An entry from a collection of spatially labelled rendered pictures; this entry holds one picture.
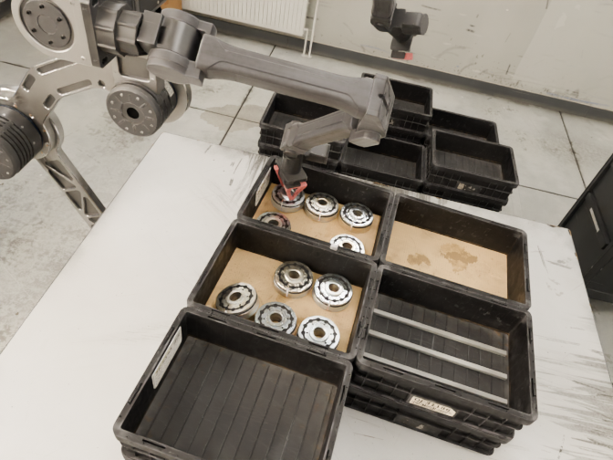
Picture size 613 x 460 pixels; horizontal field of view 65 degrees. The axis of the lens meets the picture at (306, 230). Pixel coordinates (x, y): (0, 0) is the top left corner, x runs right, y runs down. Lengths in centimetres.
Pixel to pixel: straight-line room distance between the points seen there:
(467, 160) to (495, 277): 112
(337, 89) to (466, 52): 335
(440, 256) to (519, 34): 289
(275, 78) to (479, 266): 91
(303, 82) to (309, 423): 70
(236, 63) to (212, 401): 69
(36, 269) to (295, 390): 163
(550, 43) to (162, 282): 349
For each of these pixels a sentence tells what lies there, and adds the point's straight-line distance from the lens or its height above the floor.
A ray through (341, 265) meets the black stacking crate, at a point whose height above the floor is 89.
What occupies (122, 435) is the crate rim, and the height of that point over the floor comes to 93.
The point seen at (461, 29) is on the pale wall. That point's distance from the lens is 410.
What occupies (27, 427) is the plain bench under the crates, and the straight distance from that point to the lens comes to 130.
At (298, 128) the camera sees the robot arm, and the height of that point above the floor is 117.
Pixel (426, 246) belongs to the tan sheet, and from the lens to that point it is 149.
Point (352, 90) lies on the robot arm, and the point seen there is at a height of 143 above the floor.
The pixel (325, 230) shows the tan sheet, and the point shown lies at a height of 83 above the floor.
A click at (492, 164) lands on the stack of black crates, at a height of 49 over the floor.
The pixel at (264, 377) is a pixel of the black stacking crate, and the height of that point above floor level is 83.
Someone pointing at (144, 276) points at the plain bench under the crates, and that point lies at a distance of 146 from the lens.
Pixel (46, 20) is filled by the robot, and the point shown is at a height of 146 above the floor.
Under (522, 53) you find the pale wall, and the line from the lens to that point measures 423.
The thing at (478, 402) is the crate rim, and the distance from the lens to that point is 113.
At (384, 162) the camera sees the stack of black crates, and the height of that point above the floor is 38.
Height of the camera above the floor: 185
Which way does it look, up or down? 46 degrees down
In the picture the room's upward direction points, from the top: 12 degrees clockwise
